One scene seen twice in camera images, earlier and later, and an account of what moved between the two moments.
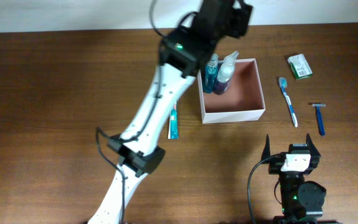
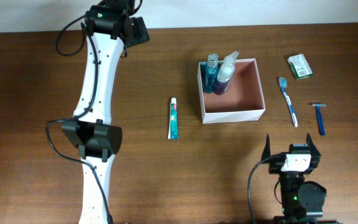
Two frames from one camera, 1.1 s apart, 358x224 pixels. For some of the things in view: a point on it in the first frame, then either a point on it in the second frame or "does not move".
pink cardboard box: x=243 y=101 does not move
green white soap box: x=299 y=66 does not move
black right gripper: x=314 y=158 does not move
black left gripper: x=243 y=17 to x=140 y=32
